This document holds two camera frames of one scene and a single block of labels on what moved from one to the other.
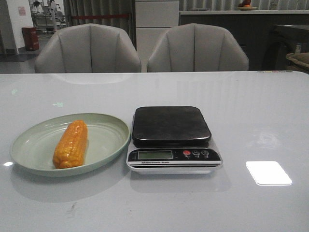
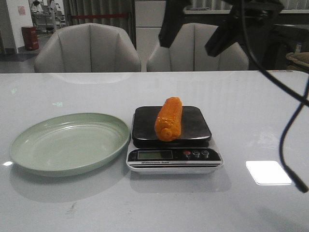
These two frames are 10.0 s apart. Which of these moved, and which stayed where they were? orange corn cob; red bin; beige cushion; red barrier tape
Moved: orange corn cob
Stayed: red bin; beige cushion; red barrier tape
